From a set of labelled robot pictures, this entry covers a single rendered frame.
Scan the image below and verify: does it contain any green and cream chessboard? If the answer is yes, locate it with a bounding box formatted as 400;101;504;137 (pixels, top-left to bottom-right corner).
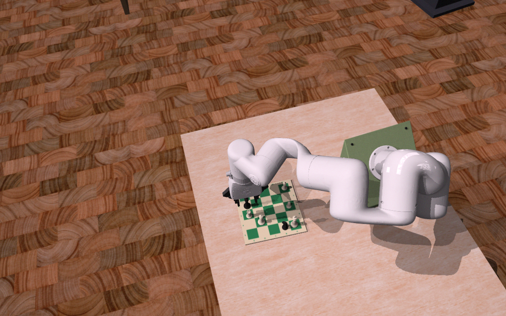
237;179;307;245

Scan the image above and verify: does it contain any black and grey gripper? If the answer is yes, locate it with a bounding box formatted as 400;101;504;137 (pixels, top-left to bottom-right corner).
222;176;268;207

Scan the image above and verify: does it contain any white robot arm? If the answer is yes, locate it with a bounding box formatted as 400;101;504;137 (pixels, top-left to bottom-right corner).
226;138;451;226

